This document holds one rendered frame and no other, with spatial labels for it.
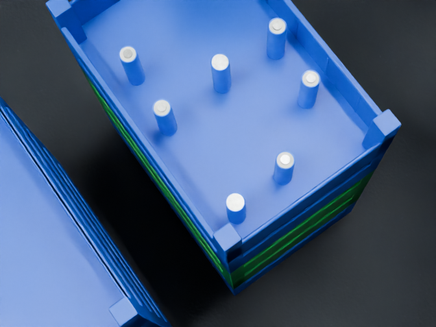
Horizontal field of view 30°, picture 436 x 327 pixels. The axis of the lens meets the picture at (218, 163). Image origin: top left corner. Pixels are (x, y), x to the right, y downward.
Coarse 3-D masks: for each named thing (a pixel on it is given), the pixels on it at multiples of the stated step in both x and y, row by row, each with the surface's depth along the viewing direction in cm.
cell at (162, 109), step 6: (156, 102) 77; (162, 102) 77; (168, 102) 77; (156, 108) 77; (162, 108) 77; (168, 108) 77; (156, 114) 77; (162, 114) 77; (168, 114) 77; (156, 120) 79; (162, 120) 78; (168, 120) 78; (174, 120) 80; (162, 126) 80; (168, 126) 80; (174, 126) 81; (162, 132) 82; (168, 132) 82; (174, 132) 83
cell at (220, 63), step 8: (216, 56) 78; (224, 56) 78; (216, 64) 78; (224, 64) 78; (216, 72) 78; (224, 72) 78; (216, 80) 80; (224, 80) 80; (216, 88) 83; (224, 88) 82
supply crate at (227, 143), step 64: (64, 0) 79; (128, 0) 87; (192, 0) 87; (256, 0) 86; (192, 64) 85; (256, 64) 84; (320, 64) 83; (192, 128) 83; (256, 128) 83; (320, 128) 82; (384, 128) 74; (192, 192) 81; (256, 192) 81; (320, 192) 78
